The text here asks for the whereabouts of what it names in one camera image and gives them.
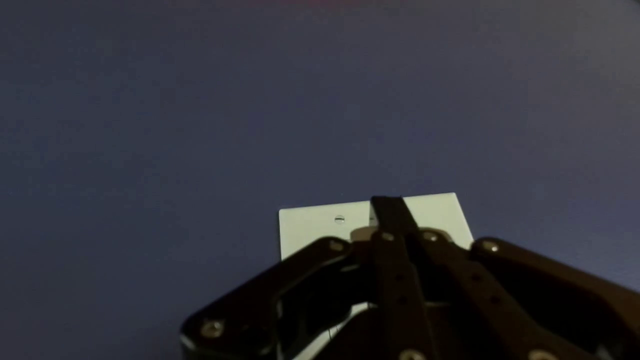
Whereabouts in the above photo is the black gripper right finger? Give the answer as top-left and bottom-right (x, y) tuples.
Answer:
(386, 194), (640, 360)

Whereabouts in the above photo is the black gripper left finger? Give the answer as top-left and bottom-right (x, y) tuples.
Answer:
(178, 194), (423, 360)

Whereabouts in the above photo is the small white card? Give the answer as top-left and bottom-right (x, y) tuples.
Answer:
(275, 193), (475, 360)

